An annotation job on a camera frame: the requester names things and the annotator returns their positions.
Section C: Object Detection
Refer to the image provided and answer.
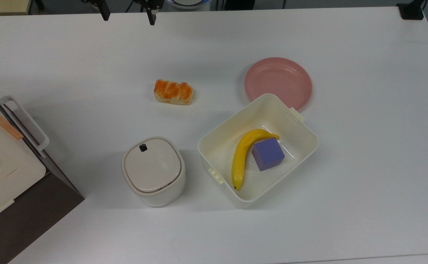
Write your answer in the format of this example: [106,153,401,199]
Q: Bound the yellow toy banana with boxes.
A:
[231,128,280,191]

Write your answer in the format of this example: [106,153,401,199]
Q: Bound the cream plastic storage bin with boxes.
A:
[197,93,319,209]

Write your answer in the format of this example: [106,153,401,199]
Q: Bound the small white lidded trash can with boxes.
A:
[121,136,186,208]

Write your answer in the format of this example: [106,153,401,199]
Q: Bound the white appliance with handle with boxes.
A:
[0,79,85,264]

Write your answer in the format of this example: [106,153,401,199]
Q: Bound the black corner table clamp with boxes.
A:
[397,0,425,21]

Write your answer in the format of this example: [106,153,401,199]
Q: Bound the purple cube block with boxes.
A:
[251,137,285,172]

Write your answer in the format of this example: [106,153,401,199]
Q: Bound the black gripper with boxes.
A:
[82,0,165,26]

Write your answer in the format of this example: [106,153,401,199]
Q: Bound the light wooden desk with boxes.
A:
[0,0,32,16]

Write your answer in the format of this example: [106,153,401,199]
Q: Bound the toy bread with orange glaze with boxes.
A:
[153,79,194,106]

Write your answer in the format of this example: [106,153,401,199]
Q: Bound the pink plastic plate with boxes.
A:
[244,57,313,111]

